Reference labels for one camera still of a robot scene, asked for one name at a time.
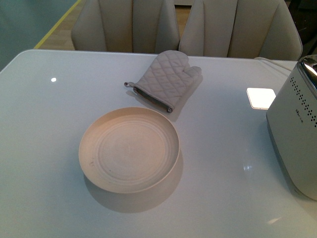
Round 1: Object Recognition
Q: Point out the grey quilted oven mitt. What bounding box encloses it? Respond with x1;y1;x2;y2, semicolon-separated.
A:
124;50;202;113

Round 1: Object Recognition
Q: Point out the white silver toaster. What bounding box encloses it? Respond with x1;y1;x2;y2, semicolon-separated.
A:
266;55;317;200

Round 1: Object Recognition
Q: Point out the beige upholstered chair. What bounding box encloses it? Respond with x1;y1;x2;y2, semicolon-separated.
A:
179;0;303;60
71;0;180;54

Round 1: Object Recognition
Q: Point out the beige round plate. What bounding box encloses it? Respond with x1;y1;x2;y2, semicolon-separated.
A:
78;107;180;194

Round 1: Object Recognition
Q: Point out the left beige upholstered chair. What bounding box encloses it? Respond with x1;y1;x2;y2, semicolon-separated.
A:
71;0;180;54

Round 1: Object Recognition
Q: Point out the right beige upholstered chair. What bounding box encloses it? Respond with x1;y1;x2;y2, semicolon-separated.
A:
179;0;303;60

